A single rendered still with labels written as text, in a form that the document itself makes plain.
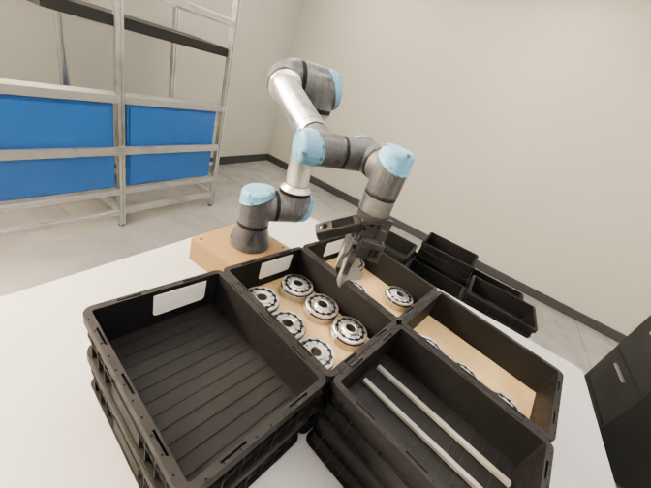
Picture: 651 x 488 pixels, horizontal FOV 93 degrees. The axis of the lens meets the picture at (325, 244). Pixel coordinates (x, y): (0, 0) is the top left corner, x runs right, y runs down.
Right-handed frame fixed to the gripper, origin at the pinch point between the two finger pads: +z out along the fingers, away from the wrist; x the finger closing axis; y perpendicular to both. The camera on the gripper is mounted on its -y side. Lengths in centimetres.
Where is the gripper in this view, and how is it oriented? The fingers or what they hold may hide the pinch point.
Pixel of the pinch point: (337, 275)
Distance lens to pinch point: 82.5
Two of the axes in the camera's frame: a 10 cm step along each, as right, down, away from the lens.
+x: -0.4, -5.3, 8.4
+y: 9.5, 2.3, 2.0
